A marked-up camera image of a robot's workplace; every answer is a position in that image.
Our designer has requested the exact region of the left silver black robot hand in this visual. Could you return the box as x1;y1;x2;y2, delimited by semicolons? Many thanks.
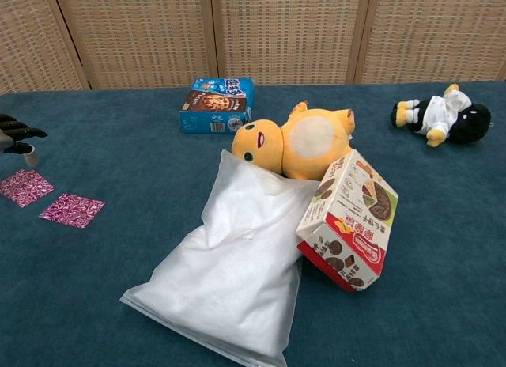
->
0;113;49;168

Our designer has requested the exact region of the pink patterned square card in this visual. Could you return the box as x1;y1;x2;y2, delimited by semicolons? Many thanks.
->
0;168;56;209
38;191;107;229

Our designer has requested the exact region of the blue chocolate cookie box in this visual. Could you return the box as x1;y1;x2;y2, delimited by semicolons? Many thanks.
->
178;77;255;135

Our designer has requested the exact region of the white plastic bag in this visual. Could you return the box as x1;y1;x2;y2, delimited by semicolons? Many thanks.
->
119;148;321;367

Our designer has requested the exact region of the woven bamboo folding screen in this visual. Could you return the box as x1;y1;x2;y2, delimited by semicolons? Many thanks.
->
0;0;506;94

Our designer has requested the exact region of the yellow plush dinosaur toy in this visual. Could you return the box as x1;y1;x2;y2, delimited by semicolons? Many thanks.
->
231;100;357;181

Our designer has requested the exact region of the white red snack box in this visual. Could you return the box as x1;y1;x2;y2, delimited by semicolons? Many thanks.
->
295;148;400;293

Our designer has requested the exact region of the black penguin plush toy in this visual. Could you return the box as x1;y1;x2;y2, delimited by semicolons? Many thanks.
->
390;83;493;149

